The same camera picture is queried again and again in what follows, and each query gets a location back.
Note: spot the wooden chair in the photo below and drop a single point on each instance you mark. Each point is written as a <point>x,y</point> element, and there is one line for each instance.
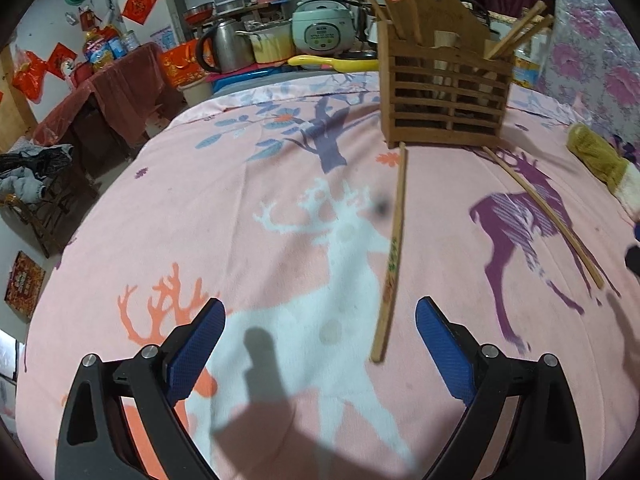
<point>47,220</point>

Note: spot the pink deer printed blanket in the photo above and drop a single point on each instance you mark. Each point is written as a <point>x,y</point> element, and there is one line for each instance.
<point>250,170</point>

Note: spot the plastic oil jug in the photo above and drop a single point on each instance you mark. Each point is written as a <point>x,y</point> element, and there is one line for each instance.
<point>530,67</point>

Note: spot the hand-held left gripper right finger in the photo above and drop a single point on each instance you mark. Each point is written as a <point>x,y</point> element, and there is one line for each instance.
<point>445,355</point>

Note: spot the steel kettle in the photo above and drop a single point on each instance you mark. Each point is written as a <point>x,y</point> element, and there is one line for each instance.
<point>227,47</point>

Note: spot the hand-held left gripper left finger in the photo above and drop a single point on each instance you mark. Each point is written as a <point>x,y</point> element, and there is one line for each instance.
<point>195,350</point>

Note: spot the printed wooden chopstick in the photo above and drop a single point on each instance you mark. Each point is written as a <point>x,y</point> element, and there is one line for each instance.
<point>395,245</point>

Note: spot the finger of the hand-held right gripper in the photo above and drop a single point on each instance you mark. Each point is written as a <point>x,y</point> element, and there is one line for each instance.
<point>635,262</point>

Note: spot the yellow frying pan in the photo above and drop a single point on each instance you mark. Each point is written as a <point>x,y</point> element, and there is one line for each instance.
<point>330,63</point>

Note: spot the pile of dark clothes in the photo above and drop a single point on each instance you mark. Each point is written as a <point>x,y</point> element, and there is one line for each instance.
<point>30,172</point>

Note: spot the blue mat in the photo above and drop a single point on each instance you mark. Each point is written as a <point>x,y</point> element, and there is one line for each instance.
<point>245,79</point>

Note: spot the red bowl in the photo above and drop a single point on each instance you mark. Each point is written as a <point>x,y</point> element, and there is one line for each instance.
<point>198,11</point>

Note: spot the yellow knitted cloth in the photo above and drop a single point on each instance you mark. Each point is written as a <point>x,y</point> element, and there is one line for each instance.
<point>597,155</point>

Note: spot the mint green rice cooker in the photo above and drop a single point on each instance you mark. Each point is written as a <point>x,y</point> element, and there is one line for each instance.
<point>322,27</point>

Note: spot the thin wooden chopstick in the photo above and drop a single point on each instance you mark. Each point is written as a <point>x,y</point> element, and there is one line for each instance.
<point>545,210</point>

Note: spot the red flat box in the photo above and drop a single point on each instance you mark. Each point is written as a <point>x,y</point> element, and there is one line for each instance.
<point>22,282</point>

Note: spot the white bucket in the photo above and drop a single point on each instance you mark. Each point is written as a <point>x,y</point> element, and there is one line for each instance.
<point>196,92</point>

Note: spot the orange gift box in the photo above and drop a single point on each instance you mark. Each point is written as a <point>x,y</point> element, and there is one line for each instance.
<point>182,65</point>

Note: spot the red diamond paper decoration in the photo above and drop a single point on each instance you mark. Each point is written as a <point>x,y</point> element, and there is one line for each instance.
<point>140,6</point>

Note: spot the wooden slatted utensil holder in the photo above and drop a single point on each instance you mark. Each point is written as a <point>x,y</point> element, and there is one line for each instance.
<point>445,115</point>

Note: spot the table with red cloth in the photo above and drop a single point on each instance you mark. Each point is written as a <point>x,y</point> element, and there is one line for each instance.
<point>125,90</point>

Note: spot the yellow cooking pot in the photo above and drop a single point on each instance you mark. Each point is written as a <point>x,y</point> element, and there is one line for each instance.
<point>270,45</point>

